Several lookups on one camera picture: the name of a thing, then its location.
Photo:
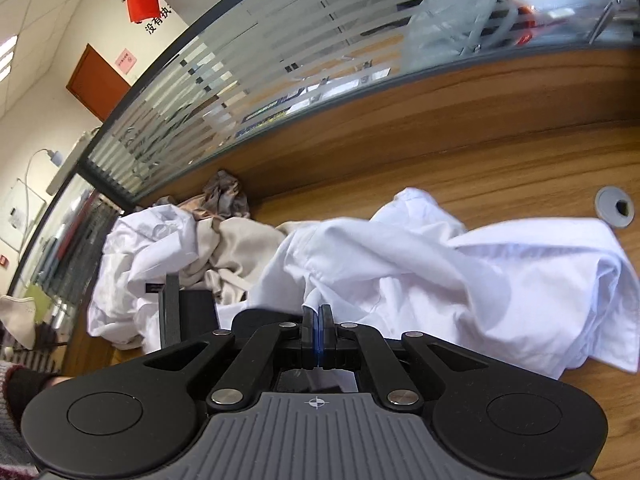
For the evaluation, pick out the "grey-brown patterned cloth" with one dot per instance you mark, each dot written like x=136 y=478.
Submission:
x=225 y=195

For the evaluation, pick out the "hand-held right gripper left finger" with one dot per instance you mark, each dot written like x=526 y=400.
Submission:
x=307 y=330

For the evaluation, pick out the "blue printed booklet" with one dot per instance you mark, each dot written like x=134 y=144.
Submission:
x=265 y=120

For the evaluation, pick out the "yellow-green folder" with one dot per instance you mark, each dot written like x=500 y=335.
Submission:
x=39 y=302

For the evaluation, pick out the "brown door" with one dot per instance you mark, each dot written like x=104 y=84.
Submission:
x=100 y=85

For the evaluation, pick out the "ceiling light panel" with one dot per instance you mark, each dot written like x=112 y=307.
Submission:
x=7 y=57

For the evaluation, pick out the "beige garment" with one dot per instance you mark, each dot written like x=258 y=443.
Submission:
x=235 y=250

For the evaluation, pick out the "white textured cloth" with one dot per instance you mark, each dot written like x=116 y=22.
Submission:
x=17 y=320

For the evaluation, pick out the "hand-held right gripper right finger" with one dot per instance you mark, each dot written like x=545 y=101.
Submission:
x=326 y=332

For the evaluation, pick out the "printed paper sheets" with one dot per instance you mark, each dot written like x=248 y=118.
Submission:
x=345 y=85

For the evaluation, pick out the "white dress shirt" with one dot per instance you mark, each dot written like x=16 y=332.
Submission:
x=130 y=260
x=425 y=285

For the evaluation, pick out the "white power strip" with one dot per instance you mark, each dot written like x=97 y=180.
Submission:
x=70 y=165

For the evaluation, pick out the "pink wall notice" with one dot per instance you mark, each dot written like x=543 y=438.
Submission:
x=125 y=60

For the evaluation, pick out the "red plastic object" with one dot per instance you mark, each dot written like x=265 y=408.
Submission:
x=525 y=10

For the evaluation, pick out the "white charger plug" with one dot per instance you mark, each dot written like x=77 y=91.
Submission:
x=55 y=157

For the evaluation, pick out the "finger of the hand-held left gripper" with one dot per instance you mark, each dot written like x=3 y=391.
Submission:
x=197 y=310

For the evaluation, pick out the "clear plastic bag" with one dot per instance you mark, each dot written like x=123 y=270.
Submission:
x=450 y=20

